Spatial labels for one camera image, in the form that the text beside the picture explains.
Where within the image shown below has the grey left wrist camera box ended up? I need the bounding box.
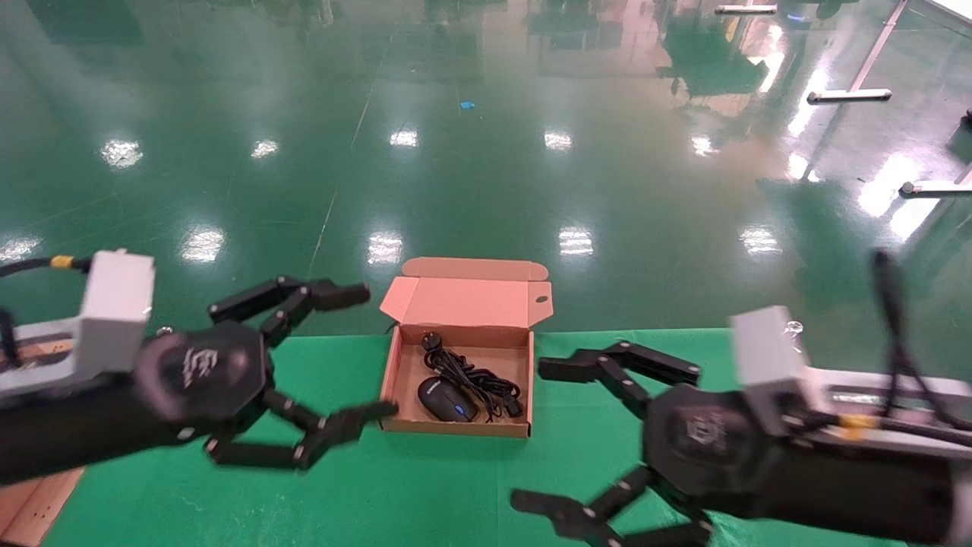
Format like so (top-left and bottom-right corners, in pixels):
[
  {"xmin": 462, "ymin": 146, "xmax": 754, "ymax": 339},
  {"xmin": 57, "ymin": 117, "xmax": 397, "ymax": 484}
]
[{"xmin": 0, "ymin": 249, "xmax": 156, "ymax": 401}]

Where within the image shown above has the black computer mouse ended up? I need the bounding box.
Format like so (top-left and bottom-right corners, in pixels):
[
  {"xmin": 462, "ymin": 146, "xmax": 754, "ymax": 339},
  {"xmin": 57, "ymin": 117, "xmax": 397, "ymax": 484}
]
[{"xmin": 417, "ymin": 375, "xmax": 480, "ymax": 424}]

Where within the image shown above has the white table foot with cap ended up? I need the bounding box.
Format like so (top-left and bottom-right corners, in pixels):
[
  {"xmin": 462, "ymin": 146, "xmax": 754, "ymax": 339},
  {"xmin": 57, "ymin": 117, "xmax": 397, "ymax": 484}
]
[{"xmin": 900, "ymin": 161, "xmax": 972, "ymax": 197}]

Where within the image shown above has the black power cable with plug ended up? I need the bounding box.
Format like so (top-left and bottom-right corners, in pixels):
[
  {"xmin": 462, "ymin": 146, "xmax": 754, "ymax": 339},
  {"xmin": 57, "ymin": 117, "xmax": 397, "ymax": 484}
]
[{"xmin": 421, "ymin": 331, "xmax": 525, "ymax": 419}]

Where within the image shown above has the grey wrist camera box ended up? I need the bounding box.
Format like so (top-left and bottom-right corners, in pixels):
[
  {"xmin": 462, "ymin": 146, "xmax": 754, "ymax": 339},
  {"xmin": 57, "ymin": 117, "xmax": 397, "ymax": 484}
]
[
  {"xmin": 731, "ymin": 306, "xmax": 972, "ymax": 457},
  {"xmin": 0, "ymin": 249, "xmax": 156, "ymax": 401}
]

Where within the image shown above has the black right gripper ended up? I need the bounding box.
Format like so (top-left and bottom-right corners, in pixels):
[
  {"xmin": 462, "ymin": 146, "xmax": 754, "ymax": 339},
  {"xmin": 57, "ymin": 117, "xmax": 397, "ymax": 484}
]
[{"xmin": 510, "ymin": 340, "xmax": 958, "ymax": 547}]

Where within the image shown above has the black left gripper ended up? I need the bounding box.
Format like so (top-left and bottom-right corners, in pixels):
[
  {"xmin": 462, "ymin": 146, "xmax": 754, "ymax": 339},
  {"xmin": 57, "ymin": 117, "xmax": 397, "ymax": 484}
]
[{"xmin": 0, "ymin": 277, "xmax": 400, "ymax": 487}]

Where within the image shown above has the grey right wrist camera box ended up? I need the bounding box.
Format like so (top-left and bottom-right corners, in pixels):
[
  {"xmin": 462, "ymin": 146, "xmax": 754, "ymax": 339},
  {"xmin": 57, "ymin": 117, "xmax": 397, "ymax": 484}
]
[{"xmin": 731, "ymin": 306, "xmax": 972, "ymax": 457}]

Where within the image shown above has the open brown cardboard box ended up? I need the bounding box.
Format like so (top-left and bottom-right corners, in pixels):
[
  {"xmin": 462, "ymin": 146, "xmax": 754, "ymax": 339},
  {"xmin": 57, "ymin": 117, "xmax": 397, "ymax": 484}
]
[{"xmin": 380, "ymin": 257, "xmax": 554, "ymax": 439}]

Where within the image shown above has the white table leg with pole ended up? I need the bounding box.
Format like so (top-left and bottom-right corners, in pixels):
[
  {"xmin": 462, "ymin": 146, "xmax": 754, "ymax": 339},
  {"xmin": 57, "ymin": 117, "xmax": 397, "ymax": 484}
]
[{"xmin": 807, "ymin": 0, "xmax": 910, "ymax": 104}]

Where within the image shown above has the green table cloth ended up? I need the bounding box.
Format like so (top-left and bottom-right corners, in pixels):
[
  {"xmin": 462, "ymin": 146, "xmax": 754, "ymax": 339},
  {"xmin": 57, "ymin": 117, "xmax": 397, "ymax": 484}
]
[{"xmin": 42, "ymin": 328, "xmax": 912, "ymax": 547}]

